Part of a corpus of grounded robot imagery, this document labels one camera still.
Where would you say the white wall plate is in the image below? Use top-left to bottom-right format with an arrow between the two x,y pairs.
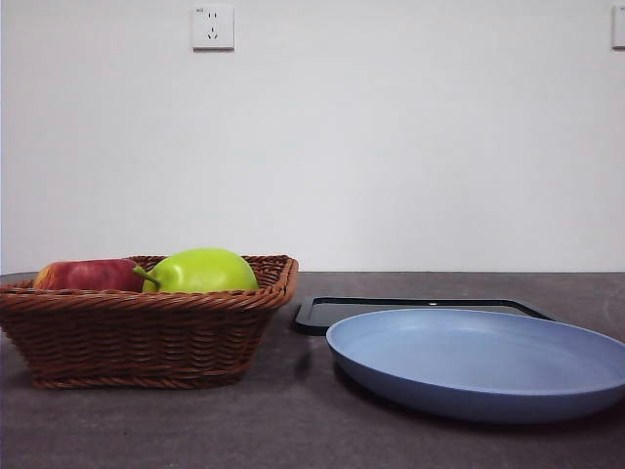
611,5 -> 625,51

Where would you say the blue round plate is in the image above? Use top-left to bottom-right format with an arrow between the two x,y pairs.
325,308 -> 625,424

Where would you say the green pear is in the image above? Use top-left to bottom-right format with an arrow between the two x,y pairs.
133,247 -> 260,294

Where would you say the white wall socket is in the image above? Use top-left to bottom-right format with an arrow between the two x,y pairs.
190,3 -> 235,53

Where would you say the brown wicker basket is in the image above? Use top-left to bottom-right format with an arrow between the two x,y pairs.
0,254 -> 300,391

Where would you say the red apple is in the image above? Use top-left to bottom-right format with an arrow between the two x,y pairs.
32,258 -> 147,292

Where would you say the black rectangular tray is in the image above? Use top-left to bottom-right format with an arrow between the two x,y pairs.
293,296 -> 570,337

